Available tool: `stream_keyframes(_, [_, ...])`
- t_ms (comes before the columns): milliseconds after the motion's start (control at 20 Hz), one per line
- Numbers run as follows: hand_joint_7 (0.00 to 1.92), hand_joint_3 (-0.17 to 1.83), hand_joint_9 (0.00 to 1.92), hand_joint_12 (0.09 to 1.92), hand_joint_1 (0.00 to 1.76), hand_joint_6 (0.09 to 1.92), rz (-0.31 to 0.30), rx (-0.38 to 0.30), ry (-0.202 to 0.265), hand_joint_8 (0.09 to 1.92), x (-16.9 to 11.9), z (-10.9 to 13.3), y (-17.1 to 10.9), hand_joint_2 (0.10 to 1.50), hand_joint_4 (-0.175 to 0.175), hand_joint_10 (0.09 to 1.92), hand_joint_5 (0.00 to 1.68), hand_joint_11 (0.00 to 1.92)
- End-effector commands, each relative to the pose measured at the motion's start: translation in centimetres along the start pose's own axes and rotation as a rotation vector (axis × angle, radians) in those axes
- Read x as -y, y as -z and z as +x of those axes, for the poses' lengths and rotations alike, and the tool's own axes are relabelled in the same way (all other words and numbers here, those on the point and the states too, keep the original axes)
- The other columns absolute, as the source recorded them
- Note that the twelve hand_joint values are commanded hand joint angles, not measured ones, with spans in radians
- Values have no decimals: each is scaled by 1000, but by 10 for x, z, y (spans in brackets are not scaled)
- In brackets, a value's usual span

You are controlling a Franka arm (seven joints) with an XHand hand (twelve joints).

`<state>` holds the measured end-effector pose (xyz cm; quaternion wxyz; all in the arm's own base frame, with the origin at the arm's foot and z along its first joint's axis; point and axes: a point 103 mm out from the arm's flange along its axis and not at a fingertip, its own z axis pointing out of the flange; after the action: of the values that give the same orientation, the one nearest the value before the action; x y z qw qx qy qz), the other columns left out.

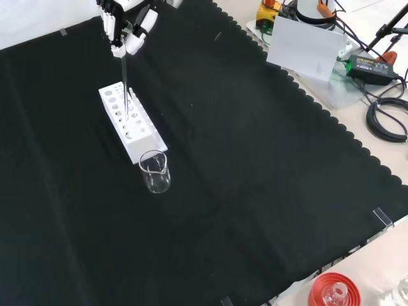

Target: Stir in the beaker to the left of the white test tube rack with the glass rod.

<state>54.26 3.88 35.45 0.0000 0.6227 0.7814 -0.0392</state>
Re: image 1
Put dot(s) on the black power adapter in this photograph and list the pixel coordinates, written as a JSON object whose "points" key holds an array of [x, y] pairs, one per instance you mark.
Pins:
{"points": [[371, 68]]}

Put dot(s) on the red ribbed funnel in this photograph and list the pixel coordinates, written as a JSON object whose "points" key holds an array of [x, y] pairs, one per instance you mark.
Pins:
{"points": [[318, 290]]}

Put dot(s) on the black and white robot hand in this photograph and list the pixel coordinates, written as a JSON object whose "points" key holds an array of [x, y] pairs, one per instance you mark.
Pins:
{"points": [[132, 41]]}

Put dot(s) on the yellow stop button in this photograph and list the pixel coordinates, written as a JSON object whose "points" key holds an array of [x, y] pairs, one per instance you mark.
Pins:
{"points": [[266, 17]]}

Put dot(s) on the small clear glass flask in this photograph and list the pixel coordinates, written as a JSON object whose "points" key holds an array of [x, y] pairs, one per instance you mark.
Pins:
{"points": [[339, 290]]}

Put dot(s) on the pale board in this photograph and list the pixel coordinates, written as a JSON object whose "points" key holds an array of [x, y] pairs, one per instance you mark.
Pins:
{"points": [[303, 48]]}

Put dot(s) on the clear glass vessel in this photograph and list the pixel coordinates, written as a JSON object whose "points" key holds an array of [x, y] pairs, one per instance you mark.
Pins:
{"points": [[403, 290]]}

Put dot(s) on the black tripod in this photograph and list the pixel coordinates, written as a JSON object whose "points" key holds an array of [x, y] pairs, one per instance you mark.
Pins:
{"points": [[384, 30]]}

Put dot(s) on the orange tripod foot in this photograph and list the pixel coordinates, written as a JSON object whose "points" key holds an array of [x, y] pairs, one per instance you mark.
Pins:
{"points": [[390, 56]]}

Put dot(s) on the clear glass rod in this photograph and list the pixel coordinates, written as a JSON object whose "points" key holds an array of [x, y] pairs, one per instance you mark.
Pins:
{"points": [[124, 79]]}

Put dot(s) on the grey metal base plate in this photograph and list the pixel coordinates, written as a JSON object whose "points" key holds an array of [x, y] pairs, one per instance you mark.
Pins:
{"points": [[338, 92]]}

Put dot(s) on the clear glass beaker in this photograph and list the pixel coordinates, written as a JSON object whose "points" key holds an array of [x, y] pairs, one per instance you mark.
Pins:
{"points": [[154, 178]]}

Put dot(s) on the white test tube rack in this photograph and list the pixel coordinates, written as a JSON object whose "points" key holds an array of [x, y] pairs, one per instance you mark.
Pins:
{"points": [[140, 143]]}

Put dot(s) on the black cloth with scalloped edge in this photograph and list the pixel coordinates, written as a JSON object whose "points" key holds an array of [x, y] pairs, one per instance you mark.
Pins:
{"points": [[223, 159]]}

